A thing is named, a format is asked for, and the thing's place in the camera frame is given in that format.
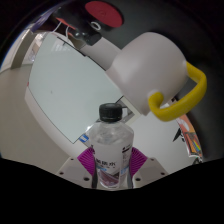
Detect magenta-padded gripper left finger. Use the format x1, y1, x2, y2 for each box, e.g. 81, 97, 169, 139
55, 146, 98, 190

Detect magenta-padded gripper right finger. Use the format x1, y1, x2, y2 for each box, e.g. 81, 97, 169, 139
130, 146, 170, 190

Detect clear black-capped water bottle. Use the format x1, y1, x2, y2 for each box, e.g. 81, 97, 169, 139
87, 102, 135, 191

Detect black bag with white print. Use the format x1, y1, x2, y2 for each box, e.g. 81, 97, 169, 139
172, 127, 183, 143

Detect black and red tool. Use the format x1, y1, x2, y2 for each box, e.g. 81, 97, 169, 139
49, 12, 103, 47

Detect flat round red coaster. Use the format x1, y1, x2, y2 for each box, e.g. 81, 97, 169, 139
83, 0, 125, 30

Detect white mug with yellow handle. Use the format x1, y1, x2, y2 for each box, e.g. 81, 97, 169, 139
105, 31, 208, 123

